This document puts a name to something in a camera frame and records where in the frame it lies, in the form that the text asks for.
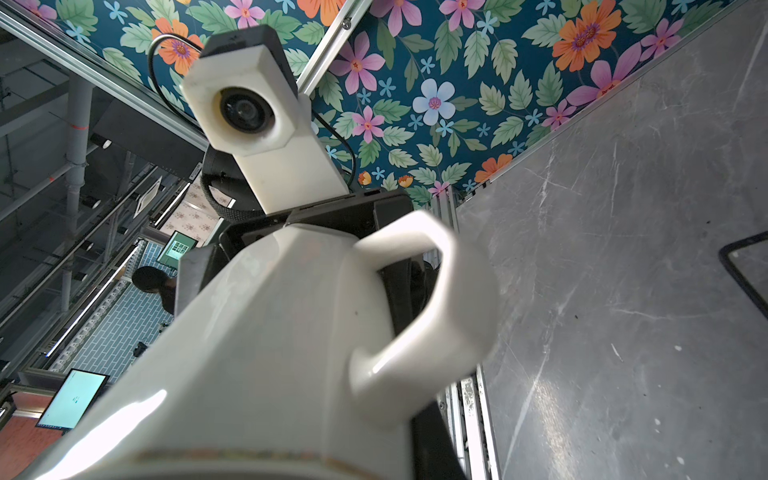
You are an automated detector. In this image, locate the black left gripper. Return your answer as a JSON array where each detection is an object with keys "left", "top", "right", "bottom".
[{"left": 174, "top": 190, "right": 434, "bottom": 334}]

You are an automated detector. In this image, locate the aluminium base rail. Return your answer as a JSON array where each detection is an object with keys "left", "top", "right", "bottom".
[{"left": 430, "top": 184, "right": 500, "bottom": 479}]

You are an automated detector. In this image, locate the black wire dish rack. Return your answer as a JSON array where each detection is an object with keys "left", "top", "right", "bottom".
[{"left": 718, "top": 231, "right": 767, "bottom": 318}]

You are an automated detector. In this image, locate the green screen monitor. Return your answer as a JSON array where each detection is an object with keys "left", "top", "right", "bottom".
[{"left": 156, "top": 231, "right": 198, "bottom": 270}]

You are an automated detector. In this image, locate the cream white mug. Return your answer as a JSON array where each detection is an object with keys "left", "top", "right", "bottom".
[{"left": 26, "top": 210, "right": 461, "bottom": 479}]

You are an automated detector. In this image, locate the person in black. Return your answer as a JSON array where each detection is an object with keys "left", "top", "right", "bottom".
[{"left": 131, "top": 266, "right": 176, "bottom": 315}]

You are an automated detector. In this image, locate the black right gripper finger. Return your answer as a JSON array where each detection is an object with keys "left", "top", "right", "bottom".
[{"left": 410, "top": 401, "right": 467, "bottom": 480}]

